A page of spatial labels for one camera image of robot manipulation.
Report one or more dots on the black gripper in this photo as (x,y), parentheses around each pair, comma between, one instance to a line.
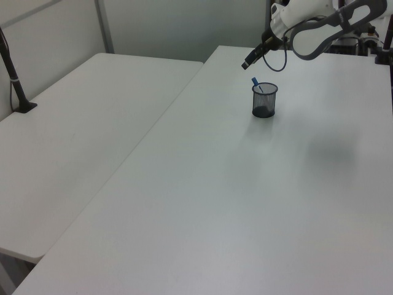
(270,41)

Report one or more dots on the blue and white marker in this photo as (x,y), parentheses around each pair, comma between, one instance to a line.
(256,83)

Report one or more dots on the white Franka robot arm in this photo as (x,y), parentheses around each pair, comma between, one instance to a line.
(310,40)

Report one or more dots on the black mesh pen cup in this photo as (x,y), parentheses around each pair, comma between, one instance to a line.
(264,103)

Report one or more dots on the dark background equipment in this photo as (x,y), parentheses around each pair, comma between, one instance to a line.
(353,43)

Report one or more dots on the black pole with white band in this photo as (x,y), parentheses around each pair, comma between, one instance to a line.
(15,83)

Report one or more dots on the dark camera stand pole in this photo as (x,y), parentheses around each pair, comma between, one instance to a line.
(386,43)

